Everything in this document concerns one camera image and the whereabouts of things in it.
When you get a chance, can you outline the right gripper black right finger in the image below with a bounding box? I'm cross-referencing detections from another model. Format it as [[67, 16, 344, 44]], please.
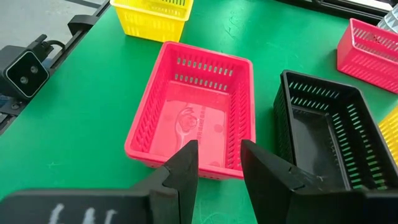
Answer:
[[241, 139, 364, 224]]

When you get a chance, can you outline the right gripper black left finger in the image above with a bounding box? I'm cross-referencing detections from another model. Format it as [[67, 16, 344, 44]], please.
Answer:
[[133, 139, 199, 224]]

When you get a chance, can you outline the black slotted plastic basket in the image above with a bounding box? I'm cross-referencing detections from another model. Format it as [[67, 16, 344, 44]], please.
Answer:
[[272, 74, 295, 164], [279, 70, 398, 191]]

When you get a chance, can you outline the red slotted plastic basket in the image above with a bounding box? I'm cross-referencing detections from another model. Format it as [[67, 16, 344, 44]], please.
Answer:
[[124, 136, 245, 182], [124, 40, 257, 180], [336, 17, 398, 95]]

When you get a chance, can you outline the yellow slotted plastic basket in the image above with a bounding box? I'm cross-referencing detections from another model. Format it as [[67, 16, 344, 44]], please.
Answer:
[[110, 0, 194, 44], [377, 105, 398, 167]]

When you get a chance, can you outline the potted plant, patterned grey pot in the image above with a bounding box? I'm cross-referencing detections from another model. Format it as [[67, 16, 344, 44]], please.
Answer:
[[376, 4, 398, 34]]

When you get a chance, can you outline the black table-level camera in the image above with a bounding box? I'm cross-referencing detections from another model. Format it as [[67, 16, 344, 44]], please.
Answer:
[[0, 34, 66, 100]]

